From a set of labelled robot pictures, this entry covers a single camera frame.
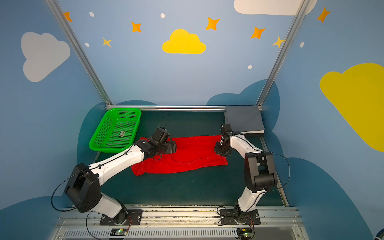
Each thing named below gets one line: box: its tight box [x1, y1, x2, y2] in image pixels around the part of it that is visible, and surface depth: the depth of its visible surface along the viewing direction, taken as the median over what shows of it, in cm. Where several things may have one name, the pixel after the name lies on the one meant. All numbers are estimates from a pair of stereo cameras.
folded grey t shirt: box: [224, 105, 265, 132], surface depth 111 cm
